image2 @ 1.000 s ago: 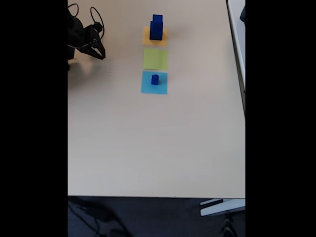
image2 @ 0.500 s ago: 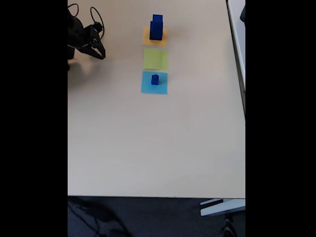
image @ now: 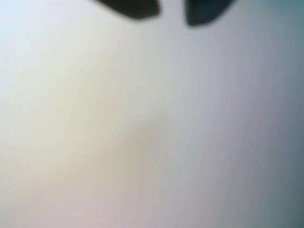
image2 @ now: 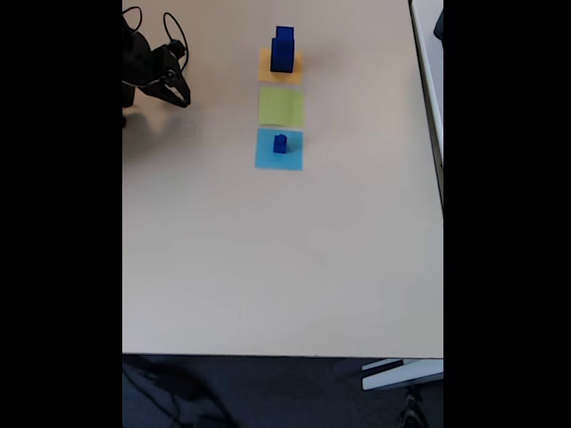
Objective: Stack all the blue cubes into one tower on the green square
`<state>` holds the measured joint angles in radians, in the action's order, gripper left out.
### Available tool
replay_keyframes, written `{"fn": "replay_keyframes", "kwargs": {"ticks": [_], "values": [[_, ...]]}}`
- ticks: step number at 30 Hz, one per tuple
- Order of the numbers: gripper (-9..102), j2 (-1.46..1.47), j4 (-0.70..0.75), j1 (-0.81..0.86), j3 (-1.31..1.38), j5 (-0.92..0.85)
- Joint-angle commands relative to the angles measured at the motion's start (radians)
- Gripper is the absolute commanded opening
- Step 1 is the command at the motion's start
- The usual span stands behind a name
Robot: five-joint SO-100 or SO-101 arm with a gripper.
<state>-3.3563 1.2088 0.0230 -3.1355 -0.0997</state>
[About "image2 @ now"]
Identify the white neighbouring desk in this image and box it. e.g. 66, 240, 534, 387
409, 0, 444, 218

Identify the large blue cube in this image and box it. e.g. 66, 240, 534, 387
269, 37, 296, 74

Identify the orange paper square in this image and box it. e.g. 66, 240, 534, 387
257, 47, 304, 86

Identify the green paper square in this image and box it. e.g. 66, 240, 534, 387
258, 86, 306, 128

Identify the light blue paper square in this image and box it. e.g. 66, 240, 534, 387
253, 128, 305, 172

